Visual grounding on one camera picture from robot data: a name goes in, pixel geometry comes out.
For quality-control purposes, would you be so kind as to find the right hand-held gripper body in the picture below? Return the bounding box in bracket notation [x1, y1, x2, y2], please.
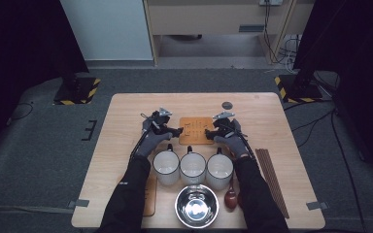
[212, 111, 241, 139]

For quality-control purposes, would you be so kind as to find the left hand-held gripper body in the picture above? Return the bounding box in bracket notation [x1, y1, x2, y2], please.
[141, 107, 173, 135]

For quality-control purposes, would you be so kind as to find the square wooden coaster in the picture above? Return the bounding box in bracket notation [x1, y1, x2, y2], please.
[142, 176, 158, 217]
[178, 116, 216, 146]

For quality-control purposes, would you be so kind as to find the stainless steel bowl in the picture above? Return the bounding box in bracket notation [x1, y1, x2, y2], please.
[174, 183, 220, 229]

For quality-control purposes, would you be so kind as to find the row of brown chopsticks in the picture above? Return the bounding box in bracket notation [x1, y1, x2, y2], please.
[254, 148, 290, 219]

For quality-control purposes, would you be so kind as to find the person's left hand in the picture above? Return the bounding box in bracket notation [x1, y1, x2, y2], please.
[135, 130, 174, 159]

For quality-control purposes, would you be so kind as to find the person's right hand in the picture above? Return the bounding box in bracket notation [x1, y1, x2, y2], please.
[213, 118, 251, 159]

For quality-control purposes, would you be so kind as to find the white mug with black rim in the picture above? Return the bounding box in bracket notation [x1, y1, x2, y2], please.
[152, 143, 182, 186]
[179, 145, 207, 186]
[205, 147, 235, 191]

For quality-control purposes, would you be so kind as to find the black stand with striped base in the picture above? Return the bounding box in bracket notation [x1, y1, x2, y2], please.
[52, 64, 102, 107]
[274, 48, 324, 105]

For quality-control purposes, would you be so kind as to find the white cabinet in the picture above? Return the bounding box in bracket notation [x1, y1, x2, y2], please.
[60, 0, 153, 61]

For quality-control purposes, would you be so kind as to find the beige wooden desk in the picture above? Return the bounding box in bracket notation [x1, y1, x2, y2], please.
[143, 0, 317, 67]

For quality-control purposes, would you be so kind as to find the grey tape strip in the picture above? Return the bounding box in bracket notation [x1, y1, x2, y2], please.
[305, 201, 329, 211]

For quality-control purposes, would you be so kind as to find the white power strip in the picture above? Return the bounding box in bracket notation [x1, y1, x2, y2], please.
[258, 0, 285, 7]

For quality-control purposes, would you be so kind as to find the black curtain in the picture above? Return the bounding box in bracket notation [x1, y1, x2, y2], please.
[0, 0, 90, 163]
[292, 0, 373, 183]

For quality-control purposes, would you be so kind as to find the left hand-held gripper cable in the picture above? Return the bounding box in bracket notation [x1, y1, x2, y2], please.
[129, 127, 152, 160]

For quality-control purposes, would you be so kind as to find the hand-held gripper cable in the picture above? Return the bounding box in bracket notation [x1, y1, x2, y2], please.
[129, 127, 152, 160]
[231, 127, 257, 160]

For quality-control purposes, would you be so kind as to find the right hand-held gripper cable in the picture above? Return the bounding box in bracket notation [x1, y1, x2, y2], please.
[231, 127, 257, 160]

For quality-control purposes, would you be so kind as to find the black floor cable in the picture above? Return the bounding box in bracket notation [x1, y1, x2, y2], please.
[290, 110, 336, 133]
[5, 101, 35, 126]
[330, 108, 369, 233]

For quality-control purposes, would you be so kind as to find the bundle of hanging cables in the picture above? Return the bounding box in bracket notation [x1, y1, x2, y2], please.
[262, 3, 302, 74]

